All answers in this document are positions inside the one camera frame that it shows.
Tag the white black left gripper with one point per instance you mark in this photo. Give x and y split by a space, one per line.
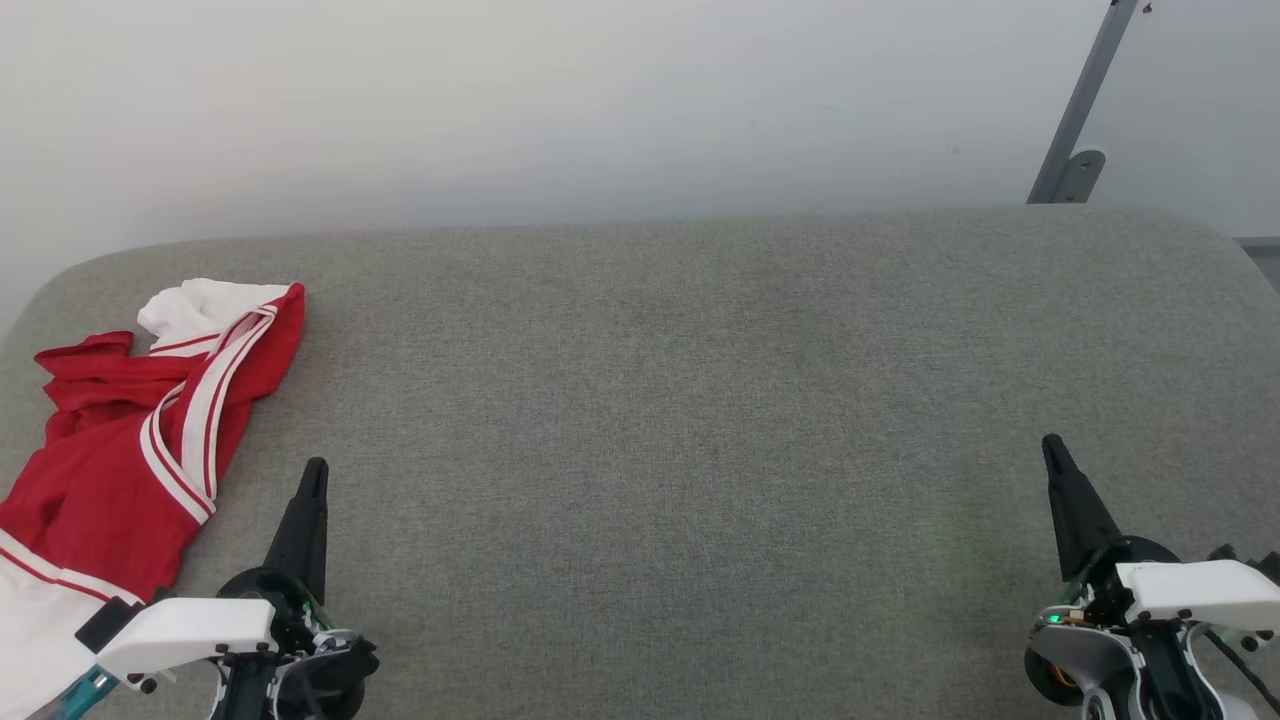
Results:
190 630

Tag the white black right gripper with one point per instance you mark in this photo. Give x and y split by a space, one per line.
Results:
1200 590

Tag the red and white jersey garment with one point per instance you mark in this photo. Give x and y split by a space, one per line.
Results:
100 470

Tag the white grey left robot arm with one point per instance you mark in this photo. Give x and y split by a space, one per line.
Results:
330 680

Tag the grey fabric sofa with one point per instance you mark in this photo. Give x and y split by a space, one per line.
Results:
660 420

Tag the slanted metal support pole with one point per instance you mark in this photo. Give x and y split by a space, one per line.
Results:
1085 90

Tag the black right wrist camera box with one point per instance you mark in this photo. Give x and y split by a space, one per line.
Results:
1272 566

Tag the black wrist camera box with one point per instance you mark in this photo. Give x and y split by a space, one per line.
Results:
1272 566
105 625

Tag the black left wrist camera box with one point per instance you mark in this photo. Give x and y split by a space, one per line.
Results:
105 625

